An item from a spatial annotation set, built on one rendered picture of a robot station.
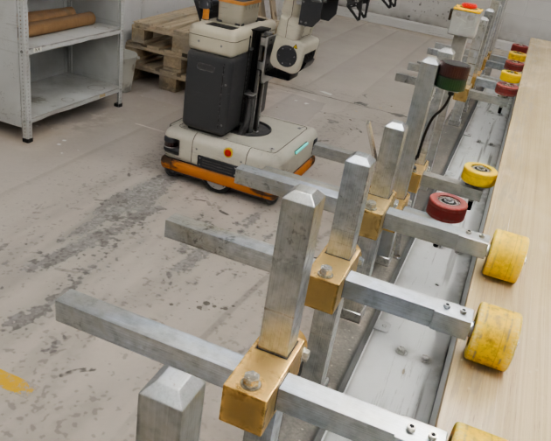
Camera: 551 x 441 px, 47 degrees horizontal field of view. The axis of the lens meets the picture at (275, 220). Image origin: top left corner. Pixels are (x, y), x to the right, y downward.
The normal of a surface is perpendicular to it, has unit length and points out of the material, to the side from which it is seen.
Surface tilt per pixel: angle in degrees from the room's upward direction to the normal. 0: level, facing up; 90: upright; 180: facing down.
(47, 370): 0
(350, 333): 0
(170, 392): 45
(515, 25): 90
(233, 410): 90
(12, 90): 90
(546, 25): 90
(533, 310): 0
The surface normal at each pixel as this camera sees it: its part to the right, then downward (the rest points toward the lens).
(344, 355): 0.14, -0.88
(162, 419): -0.37, 0.38
